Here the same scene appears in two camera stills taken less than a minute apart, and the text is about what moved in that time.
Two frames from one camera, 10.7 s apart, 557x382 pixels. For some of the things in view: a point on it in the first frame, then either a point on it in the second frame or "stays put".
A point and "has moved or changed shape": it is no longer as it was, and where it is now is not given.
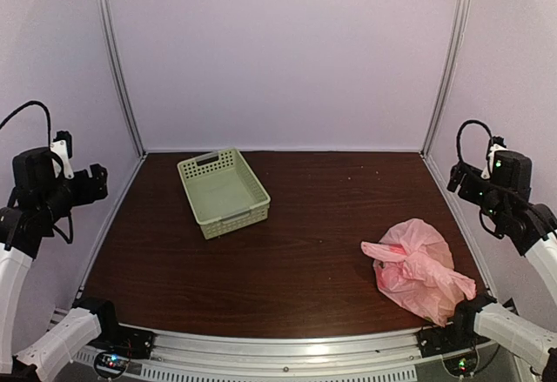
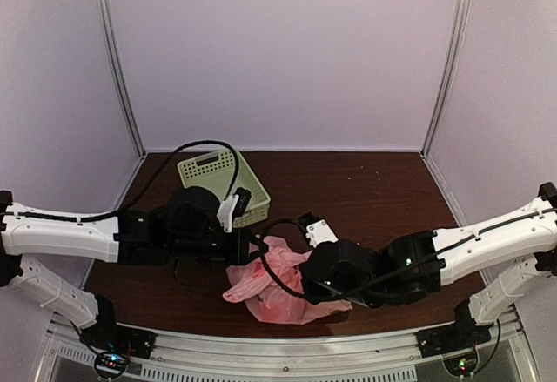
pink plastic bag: x=413 y=271 has moved or changed shape
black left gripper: x=87 y=194 to x=238 y=255
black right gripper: x=456 y=176 to x=315 y=293
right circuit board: x=461 y=365 stays put
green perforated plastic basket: x=222 y=192 stays put
